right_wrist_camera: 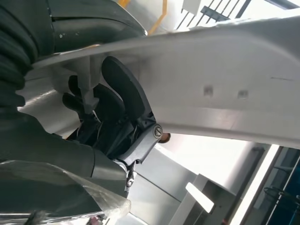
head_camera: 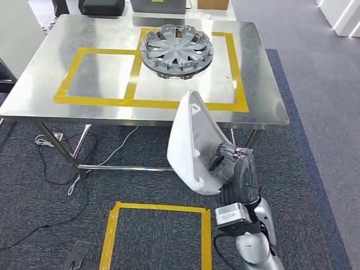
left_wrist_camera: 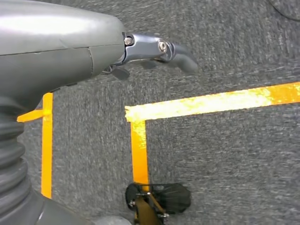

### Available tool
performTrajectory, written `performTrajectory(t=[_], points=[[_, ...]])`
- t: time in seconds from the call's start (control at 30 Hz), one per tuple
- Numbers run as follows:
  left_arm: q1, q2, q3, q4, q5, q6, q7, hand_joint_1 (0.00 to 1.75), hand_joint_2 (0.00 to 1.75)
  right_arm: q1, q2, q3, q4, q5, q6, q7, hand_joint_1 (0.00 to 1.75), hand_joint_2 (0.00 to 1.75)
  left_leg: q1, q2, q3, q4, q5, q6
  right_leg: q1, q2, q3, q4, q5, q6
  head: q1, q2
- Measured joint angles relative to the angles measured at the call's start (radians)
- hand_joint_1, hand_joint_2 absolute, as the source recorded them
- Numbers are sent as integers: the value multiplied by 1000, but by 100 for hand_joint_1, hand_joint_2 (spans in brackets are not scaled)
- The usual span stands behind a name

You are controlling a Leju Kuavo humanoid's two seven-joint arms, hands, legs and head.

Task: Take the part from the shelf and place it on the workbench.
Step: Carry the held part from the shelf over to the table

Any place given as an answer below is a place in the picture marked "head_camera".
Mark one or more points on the metal floor socket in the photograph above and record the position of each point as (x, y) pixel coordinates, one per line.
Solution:
(57, 136)

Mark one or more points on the white plastic fender part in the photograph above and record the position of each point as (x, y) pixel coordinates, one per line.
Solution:
(183, 149)

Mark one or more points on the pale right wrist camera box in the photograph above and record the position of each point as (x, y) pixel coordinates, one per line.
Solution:
(232, 218)

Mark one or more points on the black zip carrying case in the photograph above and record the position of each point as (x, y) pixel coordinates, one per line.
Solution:
(104, 7)

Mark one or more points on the white box plinth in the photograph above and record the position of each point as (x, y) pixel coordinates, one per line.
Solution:
(337, 18)

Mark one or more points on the stainless steel workbench table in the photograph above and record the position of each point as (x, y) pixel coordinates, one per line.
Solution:
(112, 74)

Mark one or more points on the white cabinet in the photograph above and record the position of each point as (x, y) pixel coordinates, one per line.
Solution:
(20, 37)

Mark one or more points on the grey laptop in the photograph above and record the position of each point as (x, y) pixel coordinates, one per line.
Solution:
(157, 6)

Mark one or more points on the yellow table tape frame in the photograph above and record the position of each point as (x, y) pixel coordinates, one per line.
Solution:
(140, 102)

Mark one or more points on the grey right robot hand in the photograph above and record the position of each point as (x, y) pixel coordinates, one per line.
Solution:
(241, 175)

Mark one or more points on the brown cardboard box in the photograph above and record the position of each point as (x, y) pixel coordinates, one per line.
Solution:
(212, 4)

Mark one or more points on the grey plastic wheel hubcap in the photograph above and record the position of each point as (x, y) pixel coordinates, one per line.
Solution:
(176, 48)

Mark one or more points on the yellow floor tape square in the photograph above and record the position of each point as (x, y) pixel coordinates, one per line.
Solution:
(160, 207)

